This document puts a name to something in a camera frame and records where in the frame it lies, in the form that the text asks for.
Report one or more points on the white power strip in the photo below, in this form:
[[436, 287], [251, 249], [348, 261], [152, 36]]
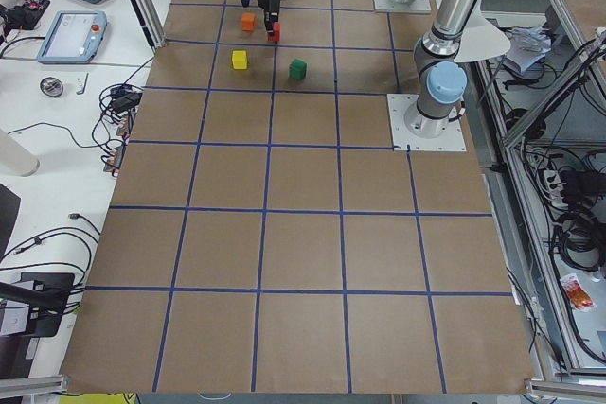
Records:
[[552, 186]]

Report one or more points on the hex key tool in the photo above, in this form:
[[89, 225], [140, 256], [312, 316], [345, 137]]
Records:
[[82, 84]]

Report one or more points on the orange wooden block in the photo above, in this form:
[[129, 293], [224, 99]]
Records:
[[248, 22]]

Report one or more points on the yellow wooden block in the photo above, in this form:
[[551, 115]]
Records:
[[239, 59]]

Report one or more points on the red snack packet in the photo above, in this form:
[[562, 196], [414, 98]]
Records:
[[578, 297]]

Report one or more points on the green wooden block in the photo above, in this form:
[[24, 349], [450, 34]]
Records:
[[298, 69]]

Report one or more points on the near teach pendant tablet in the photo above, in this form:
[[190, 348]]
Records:
[[74, 37]]

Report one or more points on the red wooden block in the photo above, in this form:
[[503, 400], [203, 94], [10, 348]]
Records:
[[273, 35]]

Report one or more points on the black monitor stand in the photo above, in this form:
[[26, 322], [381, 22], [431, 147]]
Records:
[[34, 305]]

